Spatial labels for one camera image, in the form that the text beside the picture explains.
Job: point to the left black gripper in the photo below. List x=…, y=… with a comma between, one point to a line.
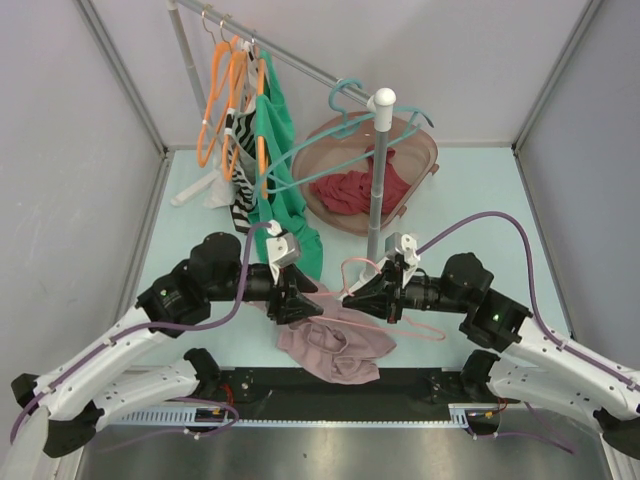
x=294, y=305

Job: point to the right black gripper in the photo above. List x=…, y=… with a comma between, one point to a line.
x=383, y=296

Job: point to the mauve pink tank top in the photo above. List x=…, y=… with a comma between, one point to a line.
x=342, y=346

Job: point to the pink hanger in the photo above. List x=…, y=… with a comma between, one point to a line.
x=347, y=290

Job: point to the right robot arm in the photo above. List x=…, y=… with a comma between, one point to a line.
x=518, y=358

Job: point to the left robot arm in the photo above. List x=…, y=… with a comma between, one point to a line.
x=66, y=407

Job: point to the green tank top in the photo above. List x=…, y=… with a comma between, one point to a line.
x=286, y=207

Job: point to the black white striped top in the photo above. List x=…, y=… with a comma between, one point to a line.
x=243, y=143

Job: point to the teal hanger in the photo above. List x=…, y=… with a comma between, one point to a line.
x=345, y=129

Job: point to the orange hanger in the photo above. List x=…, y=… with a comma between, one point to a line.
x=261, y=89
x=238, y=70
x=210, y=131

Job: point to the red garment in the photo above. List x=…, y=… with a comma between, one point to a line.
x=350, y=193

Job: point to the brown plastic basket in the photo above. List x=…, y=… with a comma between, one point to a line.
x=416, y=157

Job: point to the white garment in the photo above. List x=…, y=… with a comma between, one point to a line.
x=220, y=191

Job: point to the grey clothes rack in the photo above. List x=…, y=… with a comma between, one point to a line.
x=383, y=100

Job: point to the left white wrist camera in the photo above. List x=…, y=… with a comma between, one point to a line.
x=283, y=249

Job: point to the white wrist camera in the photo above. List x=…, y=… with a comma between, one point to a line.
x=283, y=249
x=401, y=249

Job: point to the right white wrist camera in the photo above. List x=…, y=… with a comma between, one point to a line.
x=401, y=249

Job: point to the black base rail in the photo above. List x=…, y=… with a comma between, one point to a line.
x=399, y=394

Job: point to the white cable duct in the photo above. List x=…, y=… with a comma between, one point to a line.
x=209, y=418

